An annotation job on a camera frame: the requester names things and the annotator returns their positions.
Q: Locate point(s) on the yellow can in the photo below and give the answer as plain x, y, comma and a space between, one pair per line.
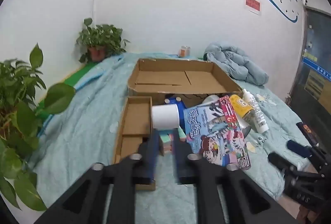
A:
241, 107

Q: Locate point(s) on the pastel sponge block pack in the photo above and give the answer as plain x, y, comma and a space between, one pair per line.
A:
165, 141

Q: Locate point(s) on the red wall sign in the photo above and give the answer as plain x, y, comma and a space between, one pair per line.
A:
252, 4

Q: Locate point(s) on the large-leaf green plant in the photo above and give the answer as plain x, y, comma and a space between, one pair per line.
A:
23, 115

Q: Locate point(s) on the light blue folded quilt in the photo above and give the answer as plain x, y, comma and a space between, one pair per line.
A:
238, 61

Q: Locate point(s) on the white paper roll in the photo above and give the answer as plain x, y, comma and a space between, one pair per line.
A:
165, 116

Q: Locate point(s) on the white plastic bottle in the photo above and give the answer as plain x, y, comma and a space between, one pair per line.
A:
256, 112

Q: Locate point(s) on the dark glass door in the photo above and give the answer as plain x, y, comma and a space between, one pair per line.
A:
314, 63

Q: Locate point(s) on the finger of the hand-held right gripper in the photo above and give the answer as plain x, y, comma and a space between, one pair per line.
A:
297, 147
280, 160

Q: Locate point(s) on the black flat box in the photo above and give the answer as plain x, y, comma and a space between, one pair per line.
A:
309, 132

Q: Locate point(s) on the blue refill pouch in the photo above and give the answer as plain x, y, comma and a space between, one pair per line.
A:
173, 101

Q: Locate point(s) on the teal bed blanket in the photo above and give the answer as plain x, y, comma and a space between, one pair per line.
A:
85, 123

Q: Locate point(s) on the green mat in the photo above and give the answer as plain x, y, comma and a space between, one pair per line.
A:
75, 77

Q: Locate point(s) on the small jar with orange label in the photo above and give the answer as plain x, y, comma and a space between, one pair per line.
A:
185, 52

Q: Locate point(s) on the potted green plant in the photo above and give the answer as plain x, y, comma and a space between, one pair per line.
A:
99, 39

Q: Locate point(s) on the colourful comic book box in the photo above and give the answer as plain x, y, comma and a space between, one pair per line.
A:
214, 133

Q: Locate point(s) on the white security camera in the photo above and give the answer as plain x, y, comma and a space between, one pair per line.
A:
304, 1

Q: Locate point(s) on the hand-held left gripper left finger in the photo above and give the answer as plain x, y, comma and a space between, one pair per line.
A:
154, 151

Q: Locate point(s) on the large cardboard box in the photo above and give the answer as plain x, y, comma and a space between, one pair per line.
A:
165, 76

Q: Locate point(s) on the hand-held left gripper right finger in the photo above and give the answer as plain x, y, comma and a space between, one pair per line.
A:
179, 151

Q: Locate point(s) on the small cardboard tray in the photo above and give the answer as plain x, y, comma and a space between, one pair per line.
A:
135, 120

